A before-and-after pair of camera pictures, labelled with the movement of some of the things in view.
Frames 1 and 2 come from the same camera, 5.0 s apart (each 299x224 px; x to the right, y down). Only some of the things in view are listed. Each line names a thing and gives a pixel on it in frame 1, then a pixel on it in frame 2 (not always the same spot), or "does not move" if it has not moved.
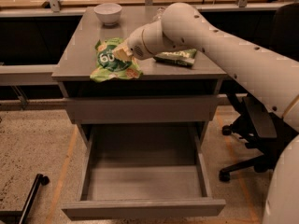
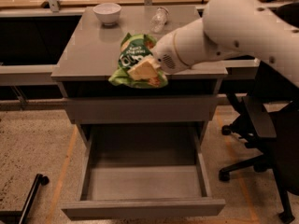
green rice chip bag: x=109 y=66 to x=134 y=49
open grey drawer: x=144 y=171 does not move
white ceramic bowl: x=108 y=13 does not move
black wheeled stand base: x=22 y=216 does not move
